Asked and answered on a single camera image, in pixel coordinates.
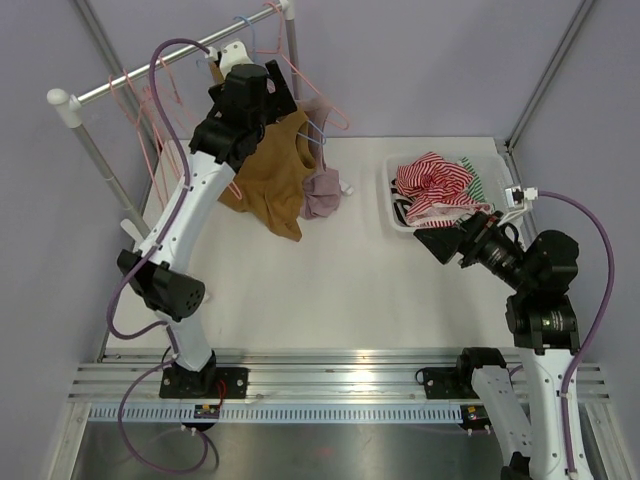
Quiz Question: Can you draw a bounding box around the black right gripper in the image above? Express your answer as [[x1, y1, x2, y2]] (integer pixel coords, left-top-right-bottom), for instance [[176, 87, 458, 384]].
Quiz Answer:
[[415, 209, 534, 292]]

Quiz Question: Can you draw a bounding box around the red white striped tank top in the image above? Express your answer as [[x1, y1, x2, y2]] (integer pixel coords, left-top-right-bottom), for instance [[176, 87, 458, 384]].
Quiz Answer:
[[390, 152, 495, 228]]

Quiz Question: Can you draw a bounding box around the black white striped tank top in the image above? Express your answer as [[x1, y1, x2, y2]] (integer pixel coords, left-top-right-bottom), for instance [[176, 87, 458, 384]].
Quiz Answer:
[[390, 181, 414, 227]]

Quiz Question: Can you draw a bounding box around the green white striped tank top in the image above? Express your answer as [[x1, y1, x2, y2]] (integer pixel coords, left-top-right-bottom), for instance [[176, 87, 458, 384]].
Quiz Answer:
[[458, 157, 487, 203]]

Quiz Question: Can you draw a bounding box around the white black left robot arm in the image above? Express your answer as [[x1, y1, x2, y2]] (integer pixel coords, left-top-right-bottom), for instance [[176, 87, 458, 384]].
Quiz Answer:
[[117, 60, 297, 400]]

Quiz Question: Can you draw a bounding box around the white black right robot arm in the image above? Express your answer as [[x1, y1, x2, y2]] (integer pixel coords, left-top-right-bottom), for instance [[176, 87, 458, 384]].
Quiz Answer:
[[414, 212, 593, 479]]

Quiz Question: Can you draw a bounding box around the brown tank top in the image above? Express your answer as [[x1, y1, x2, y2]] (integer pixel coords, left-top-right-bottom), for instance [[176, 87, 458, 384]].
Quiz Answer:
[[207, 59, 317, 244]]

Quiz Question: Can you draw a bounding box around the mauve tank top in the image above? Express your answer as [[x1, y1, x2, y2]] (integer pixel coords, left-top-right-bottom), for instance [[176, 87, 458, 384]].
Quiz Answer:
[[296, 97, 342, 220]]

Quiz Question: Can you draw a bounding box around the white plastic basket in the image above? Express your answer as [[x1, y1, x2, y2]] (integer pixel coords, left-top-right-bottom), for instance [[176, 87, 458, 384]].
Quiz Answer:
[[381, 152, 513, 234]]

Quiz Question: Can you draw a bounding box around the metal clothes rack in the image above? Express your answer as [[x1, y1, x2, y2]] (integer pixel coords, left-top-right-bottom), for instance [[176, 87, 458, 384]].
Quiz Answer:
[[47, 0, 354, 302]]

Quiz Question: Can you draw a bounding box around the blue wire hanger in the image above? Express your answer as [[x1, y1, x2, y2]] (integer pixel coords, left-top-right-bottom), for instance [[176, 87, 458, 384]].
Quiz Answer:
[[206, 1, 349, 146]]

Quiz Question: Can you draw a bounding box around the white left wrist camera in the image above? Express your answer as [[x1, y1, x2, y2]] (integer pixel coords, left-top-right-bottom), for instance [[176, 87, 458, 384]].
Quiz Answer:
[[205, 39, 254, 76]]

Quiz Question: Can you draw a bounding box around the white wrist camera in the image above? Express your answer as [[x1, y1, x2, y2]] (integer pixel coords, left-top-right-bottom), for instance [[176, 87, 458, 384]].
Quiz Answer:
[[205, 39, 254, 76], [499, 185, 539, 225]]

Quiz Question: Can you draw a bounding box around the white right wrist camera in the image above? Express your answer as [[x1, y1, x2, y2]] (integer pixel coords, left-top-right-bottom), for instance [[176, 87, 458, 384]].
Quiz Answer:
[[499, 185, 539, 225]]

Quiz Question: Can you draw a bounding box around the white slotted cable duct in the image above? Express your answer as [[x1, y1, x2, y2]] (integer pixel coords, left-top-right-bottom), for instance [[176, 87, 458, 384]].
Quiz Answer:
[[89, 402, 462, 425]]

